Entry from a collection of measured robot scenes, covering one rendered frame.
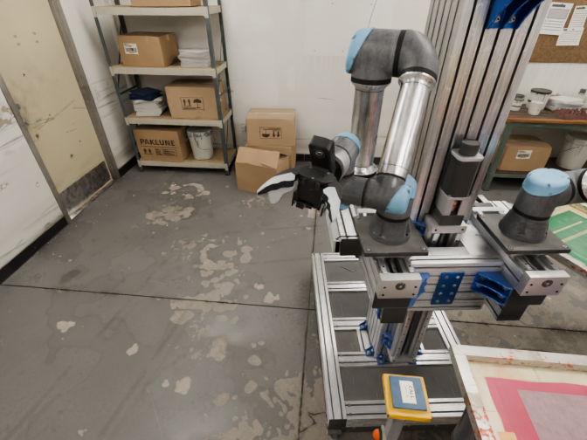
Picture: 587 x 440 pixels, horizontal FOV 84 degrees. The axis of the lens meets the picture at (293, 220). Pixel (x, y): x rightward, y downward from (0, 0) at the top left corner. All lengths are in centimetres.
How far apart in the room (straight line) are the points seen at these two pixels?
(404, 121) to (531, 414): 94
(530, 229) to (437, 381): 110
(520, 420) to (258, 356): 154
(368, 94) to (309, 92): 336
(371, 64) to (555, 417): 115
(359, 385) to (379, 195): 140
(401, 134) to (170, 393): 198
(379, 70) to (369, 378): 161
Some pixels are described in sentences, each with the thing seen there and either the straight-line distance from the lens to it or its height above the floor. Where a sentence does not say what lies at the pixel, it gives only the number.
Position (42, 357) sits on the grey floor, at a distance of 287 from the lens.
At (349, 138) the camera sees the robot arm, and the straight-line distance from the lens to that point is 83.
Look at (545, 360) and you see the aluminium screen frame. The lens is 144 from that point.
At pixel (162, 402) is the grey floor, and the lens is 234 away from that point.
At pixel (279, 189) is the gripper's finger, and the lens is 65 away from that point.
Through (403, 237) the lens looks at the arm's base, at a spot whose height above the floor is 129.
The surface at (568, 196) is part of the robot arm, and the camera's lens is 141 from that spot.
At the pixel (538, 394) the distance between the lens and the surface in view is 139.
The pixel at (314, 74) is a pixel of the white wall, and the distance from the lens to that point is 432.
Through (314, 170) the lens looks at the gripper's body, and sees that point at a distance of 68.
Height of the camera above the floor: 199
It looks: 35 degrees down
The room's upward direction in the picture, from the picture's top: straight up
